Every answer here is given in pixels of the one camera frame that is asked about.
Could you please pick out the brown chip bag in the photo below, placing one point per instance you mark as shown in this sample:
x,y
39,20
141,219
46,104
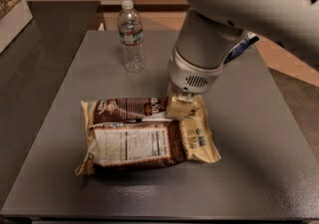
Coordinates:
x,y
135,133

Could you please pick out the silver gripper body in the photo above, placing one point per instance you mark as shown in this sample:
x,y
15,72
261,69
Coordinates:
x,y
187,79

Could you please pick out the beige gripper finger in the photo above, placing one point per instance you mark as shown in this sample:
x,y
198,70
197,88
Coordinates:
x,y
179,104

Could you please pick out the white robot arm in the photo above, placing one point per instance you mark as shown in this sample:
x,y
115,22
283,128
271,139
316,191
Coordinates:
x,y
214,31

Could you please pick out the clear plastic water bottle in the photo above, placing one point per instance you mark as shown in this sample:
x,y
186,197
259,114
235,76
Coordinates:
x,y
130,27

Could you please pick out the white box with snacks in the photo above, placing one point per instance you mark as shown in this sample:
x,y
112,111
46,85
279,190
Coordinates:
x,y
14,17

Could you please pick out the blue chip bag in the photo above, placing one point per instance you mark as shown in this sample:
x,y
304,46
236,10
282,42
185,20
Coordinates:
x,y
242,48

